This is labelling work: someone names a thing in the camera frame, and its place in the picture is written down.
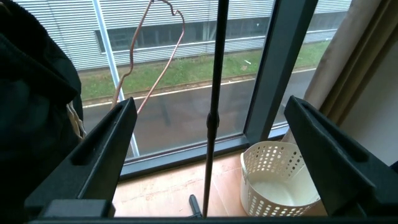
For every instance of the beige curtain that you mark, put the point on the beige curtain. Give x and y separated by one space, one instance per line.
351 62

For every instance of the pink clothes hanger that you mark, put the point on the pink clothes hanger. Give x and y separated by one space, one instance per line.
131 56

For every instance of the window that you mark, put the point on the window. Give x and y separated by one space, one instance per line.
264 77

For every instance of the black clothes rack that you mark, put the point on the black clothes rack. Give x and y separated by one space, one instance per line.
214 93

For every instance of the white laundry basket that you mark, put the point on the white laundry basket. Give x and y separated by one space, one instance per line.
273 186

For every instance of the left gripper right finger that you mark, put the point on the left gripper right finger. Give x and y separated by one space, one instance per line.
335 180

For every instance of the black shorts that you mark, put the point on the black shorts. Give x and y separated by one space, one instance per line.
31 109

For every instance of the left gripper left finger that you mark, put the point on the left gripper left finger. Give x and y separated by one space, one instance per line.
99 174

